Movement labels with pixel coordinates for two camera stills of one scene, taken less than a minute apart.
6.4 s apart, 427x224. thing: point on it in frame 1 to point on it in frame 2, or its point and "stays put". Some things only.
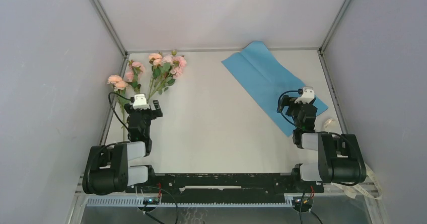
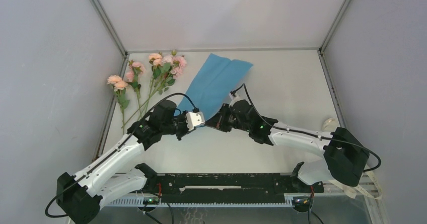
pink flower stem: (117, 83) stays put
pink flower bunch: (133, 75) stays put
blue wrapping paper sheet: (267, 80) to (212, 86)
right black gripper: (285, 100) to (215, 121)
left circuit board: (151, 200) stays put
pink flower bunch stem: (165, 69) stays put
